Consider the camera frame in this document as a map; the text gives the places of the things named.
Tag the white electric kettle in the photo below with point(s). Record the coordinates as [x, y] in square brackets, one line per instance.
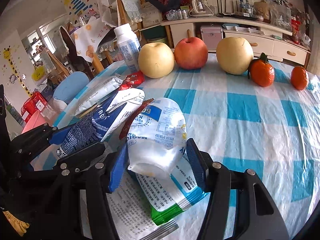
[199, 8]

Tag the red gift boxes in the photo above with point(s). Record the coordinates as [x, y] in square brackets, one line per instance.
[35, 103]

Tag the silver foil snack bag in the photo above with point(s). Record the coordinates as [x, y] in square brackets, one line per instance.
[104, 87]

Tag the yellow apple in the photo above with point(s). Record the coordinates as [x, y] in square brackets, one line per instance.
[156, 60]

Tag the crushed white plastic bottle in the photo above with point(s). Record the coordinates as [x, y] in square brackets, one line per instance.
[156, 140]

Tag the small tangerine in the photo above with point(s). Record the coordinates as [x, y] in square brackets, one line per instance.
[299, 78]

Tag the wooden dining chair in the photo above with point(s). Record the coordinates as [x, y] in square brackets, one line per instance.
[109, 43]

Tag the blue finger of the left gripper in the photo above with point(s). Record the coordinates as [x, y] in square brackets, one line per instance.
[36, 140]

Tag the pink trash bin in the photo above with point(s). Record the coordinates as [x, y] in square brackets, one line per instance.
[37, 119]

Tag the orange-flower table cloth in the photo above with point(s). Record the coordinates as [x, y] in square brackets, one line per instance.
[88, 37]

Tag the pink storage box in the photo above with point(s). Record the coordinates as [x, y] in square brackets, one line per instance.
[211, 35]

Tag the blue white milk pouch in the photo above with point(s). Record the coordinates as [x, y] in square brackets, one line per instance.
[97, 125]

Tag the yellow pear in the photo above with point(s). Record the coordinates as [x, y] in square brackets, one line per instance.
[234, 55]

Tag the blue round stool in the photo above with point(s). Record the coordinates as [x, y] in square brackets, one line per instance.
[70, 87]

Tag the white yogurt bottle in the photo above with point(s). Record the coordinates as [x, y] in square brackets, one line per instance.
[129, 46]

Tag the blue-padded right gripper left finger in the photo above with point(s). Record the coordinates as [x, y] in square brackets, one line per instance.
[102, 179]

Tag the green waste bucket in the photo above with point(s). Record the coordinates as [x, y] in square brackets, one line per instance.
[159, 39]

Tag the white printed bag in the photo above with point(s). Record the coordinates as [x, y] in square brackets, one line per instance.
[131, 212]

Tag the red candy wrapper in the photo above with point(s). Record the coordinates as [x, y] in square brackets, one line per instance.
[132, 81]

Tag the tangerine with leaf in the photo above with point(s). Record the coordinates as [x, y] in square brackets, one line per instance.
[261, 72]

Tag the person's left hand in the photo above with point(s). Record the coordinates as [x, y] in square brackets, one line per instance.
[4, 201]

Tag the blue white checked tablecloth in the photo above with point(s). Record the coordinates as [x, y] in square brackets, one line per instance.
[272, 130]

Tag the green white wet-wipes pack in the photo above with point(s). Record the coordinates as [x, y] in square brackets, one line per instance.
[170, 197]

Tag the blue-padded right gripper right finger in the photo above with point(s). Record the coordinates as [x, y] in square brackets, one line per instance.
[256, 216]

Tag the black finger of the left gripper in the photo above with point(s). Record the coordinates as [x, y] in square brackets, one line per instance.
[82, 158]

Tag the red apple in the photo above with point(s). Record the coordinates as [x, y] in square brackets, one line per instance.
[191, 53]

